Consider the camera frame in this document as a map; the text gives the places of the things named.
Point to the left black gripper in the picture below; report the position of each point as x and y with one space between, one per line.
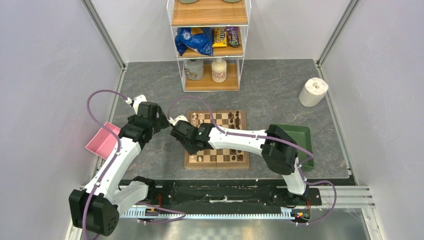
161 121

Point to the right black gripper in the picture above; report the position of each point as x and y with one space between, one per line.
191 151

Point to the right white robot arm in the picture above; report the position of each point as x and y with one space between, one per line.
279 151

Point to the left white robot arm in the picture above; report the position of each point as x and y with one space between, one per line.
98 206

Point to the wooden chess board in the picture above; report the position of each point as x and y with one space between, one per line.
219 158

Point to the grey bottle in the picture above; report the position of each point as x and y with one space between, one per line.
194 69

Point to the pink tray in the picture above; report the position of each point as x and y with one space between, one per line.
102 144

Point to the cream bottle pink lettering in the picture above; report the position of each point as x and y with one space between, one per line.
219 70

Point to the blue snack bag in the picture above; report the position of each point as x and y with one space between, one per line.
199 39

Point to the yellow candy bag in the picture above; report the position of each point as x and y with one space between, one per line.
219 37

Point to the green tray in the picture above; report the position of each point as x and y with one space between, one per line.
302 136

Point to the brown candy bag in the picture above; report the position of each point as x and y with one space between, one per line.
233 36

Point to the white paper towel roll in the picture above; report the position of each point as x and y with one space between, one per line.
313 91

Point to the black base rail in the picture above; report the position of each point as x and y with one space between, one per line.
229 196

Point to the white wire wooden shelf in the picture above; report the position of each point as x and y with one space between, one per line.
211 13

